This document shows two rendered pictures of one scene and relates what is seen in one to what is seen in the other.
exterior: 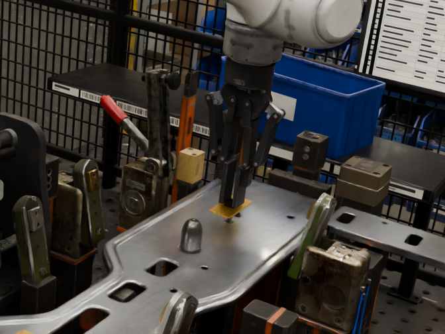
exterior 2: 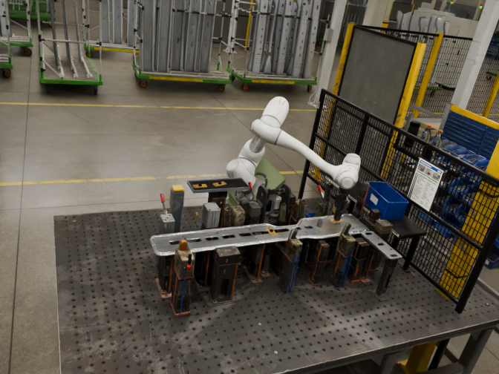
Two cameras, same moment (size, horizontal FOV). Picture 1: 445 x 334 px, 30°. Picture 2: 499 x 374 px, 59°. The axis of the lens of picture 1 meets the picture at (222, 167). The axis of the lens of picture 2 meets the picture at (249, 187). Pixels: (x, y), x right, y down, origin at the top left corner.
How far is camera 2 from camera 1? 173 cm
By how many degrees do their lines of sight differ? 34
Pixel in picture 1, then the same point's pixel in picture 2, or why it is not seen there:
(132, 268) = (301, 225)
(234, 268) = (324, 233)
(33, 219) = (283, 208)
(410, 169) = (403, 228)
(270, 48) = not seen: hidden behind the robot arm
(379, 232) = (373, 239)
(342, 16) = (347, 183)
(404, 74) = (417, 201)
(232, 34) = not seen: hidden behind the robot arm
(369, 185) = (381, 228)
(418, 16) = (424, 185)
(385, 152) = (402, 222)
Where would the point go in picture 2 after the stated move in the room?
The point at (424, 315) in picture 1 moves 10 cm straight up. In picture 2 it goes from (405, 275) to (409, 263)
